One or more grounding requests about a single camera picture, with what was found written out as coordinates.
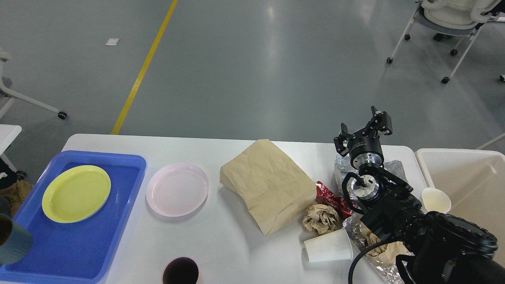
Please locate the pink plate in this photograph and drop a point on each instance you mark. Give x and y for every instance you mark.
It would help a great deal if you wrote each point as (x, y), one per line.
(177, 189)

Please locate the crumpled brown paper ball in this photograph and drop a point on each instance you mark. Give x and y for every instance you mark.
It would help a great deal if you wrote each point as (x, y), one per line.
(321, 219)

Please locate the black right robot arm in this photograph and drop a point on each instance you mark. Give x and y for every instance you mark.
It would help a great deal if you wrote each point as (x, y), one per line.
(445, 249)

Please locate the red foil wrapper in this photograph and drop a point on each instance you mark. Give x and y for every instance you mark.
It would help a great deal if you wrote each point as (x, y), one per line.
(326, 197)

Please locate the yellow plate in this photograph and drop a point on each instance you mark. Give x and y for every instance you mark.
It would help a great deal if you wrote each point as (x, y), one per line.
(76, 194)

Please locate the crumpled aluminium foil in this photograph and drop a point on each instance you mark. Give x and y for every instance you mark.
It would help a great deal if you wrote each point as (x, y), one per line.
(386, 271)

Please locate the white side table left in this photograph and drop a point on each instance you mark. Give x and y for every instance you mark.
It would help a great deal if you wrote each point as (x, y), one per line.
(8, 133)

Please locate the brown boot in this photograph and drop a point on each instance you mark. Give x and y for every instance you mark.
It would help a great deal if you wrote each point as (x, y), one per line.
(16, 194)

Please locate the white office chair right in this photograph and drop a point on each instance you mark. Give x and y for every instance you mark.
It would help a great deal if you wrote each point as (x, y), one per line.
(453, 18)

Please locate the beige plastic bin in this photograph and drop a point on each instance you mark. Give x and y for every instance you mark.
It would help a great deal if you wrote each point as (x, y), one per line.
(474, 180)

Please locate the blue plastic tray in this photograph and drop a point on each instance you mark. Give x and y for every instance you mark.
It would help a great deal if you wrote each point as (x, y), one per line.
(81, 252)

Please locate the pink mug dark inside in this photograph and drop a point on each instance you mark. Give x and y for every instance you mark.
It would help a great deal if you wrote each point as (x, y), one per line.
(182, 270)

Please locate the teal mug yellow inside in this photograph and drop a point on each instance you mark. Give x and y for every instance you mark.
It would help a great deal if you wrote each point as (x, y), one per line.
(15, 241)

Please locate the white plastic spoon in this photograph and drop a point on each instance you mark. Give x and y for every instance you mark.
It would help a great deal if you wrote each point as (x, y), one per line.
(435, 200)

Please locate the white paper cup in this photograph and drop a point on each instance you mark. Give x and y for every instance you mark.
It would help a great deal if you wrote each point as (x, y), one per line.
(334, 246)

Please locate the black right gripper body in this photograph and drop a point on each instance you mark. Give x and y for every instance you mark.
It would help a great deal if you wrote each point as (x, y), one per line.
(365, 149)

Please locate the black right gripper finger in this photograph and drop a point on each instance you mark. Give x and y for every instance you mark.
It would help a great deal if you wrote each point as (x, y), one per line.
(379, 125)
(341, 140)

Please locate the white chair base left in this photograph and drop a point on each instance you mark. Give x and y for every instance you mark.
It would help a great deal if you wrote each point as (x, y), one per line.
(10, 96)

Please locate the brown paper bag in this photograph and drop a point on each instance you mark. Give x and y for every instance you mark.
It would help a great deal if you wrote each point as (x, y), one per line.
(274, 188)

